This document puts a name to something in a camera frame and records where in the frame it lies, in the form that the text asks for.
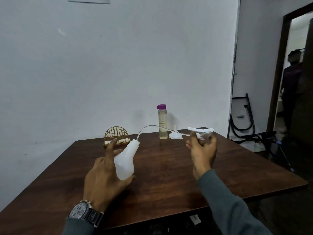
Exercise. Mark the person's right hand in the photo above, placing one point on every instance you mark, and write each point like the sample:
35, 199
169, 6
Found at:
203, 156

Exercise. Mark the person's left hand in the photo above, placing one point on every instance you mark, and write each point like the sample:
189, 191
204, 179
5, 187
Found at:
100, 181

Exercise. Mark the white trigger sprayer head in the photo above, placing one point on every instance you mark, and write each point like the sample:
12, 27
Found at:
205, 133

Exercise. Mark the white plastic spray bottle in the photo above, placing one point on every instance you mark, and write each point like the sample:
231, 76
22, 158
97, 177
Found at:
126, 161

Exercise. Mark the white plastic funnel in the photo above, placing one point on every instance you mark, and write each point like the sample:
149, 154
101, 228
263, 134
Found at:
175, 135

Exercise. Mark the white paper napkin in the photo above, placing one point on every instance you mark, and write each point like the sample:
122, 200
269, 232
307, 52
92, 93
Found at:
122, 141

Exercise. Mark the clear glass bottle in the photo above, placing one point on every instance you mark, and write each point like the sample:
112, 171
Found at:
162, 124

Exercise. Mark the purple bottle cap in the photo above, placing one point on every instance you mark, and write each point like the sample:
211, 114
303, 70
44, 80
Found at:
161, 106

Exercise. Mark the person's left forearm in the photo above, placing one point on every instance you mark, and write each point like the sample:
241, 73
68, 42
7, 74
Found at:
78, 227

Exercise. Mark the person's right forearm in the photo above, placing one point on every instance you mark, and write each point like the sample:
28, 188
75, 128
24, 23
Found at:
227, 208

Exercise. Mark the dark wooden table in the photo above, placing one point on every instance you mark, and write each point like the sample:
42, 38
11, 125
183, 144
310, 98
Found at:
166, 173

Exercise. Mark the small white floor object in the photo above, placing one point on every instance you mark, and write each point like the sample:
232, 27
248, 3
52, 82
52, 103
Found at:
195, 219

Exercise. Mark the dark wooden door frame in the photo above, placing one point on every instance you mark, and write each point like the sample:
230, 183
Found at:
277, 70

